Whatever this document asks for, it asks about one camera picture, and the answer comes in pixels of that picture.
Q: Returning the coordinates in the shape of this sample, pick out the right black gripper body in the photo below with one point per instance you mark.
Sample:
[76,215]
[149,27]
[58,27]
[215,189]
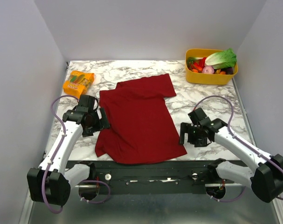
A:
[183,133]

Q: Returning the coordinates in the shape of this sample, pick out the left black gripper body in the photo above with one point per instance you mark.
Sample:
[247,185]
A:
[95,124]

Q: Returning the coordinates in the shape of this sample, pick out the red t-shirt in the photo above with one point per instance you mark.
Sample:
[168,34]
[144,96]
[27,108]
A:
[141,128]

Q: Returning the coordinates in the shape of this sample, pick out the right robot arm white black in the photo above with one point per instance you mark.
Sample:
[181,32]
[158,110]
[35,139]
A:
[262,173]

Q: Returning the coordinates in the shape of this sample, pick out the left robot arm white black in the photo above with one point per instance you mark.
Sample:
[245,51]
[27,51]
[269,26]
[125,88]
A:
[62,144]

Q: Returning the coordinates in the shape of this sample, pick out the orange snack packet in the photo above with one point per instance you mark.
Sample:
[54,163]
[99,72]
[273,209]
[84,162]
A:
[78,83]

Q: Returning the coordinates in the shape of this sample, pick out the yellow plastic bin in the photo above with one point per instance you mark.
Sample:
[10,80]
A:
[193,75]

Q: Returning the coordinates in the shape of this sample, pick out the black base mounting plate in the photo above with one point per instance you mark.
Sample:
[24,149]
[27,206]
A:
[112,178]

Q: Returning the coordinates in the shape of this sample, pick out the toy pink onion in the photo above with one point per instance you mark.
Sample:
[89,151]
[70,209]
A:
[208,70]

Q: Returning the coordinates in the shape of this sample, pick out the toy red pepper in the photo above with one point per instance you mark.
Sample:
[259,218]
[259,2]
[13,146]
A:
[199,63]

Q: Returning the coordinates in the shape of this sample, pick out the toy lettuce head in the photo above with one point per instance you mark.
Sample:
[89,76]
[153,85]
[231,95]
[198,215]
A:
[221,60]

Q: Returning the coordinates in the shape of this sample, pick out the aluminium rail frame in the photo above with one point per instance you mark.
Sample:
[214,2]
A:
[239,206]

